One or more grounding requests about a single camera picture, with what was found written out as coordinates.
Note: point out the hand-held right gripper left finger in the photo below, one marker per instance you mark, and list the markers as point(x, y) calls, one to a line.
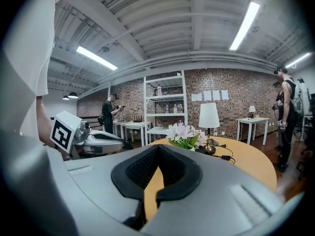
point(93, 181)

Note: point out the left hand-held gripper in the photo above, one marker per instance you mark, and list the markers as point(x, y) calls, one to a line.
point(64, 129)

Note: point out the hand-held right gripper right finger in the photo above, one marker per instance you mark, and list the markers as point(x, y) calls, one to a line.
point(216, 193)

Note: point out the artificial pink flower plant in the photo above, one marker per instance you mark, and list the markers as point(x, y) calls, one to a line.
point(183, 134)

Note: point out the person's left forearm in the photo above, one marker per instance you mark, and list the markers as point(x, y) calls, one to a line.
point(45, 124)

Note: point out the white long table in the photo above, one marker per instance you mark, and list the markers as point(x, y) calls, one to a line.
point(137, 124)

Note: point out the black pendant lamp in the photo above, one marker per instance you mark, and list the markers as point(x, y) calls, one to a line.
point(66, 97)
point(73, 95)

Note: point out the white metal shelf rack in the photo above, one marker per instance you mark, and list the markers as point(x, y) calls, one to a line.
point(163, 97)

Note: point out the white shade table lamp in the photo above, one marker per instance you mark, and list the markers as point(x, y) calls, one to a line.
point(209, 114)

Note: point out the ceiling light strip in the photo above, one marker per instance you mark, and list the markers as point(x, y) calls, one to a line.
point(297, 60)
point(244, 26)
point(96, 58)

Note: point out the white square table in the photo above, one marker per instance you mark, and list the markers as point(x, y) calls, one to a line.
point(252, 120)

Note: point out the small white table lamp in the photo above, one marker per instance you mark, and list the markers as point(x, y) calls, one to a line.
point(252, 109)

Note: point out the white paper sheet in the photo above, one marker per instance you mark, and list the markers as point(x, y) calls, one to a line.
point(207, 96)
point(216, 95)
point(197, 97)
point(225, 95)

